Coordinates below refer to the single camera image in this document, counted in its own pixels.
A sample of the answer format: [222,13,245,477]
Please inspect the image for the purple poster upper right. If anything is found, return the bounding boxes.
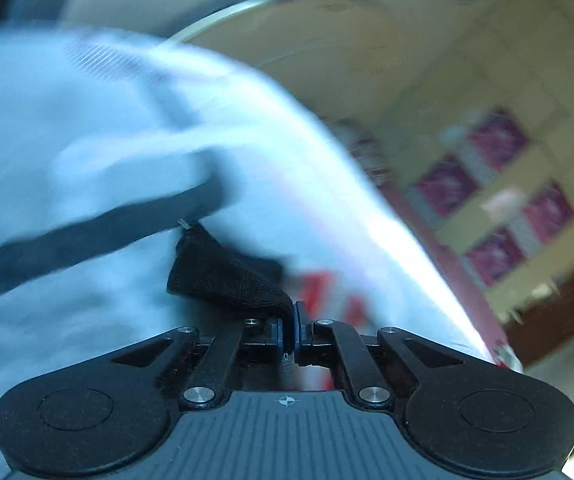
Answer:
[524,180,574,244]

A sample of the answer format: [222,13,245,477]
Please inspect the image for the white striped knit sweater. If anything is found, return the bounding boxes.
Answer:
[167,223,387,394]

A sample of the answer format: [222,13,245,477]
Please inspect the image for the purple poster lower right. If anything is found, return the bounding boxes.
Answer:
[466,228,525,287]

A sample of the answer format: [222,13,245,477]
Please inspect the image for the purple poster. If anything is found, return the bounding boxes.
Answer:
[414,155,478,218]
[467,108,529,172]
[466,228,525,287]
[524,180,574,244]

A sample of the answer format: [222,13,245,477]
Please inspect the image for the pink checked blanket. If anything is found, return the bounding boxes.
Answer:
[379,182,508,364]

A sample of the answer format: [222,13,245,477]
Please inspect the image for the purple poster lower left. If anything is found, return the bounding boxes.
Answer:
[414,155,478,218]

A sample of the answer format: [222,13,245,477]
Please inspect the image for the brown wooden door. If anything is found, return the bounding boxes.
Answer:
[504,277,574,367]

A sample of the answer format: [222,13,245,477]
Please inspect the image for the cream glossy wardrobe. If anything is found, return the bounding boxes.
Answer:
[380,0,574,321]

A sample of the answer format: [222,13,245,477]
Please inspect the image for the cream rounded headboard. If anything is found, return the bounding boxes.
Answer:
[169,0,452,126]

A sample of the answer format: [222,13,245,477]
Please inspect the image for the light blue patterned bedsheet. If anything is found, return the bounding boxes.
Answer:
[0,27,490,479]

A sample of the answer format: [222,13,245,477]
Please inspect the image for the purple poster upper left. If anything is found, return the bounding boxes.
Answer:
[467,108,529,172]

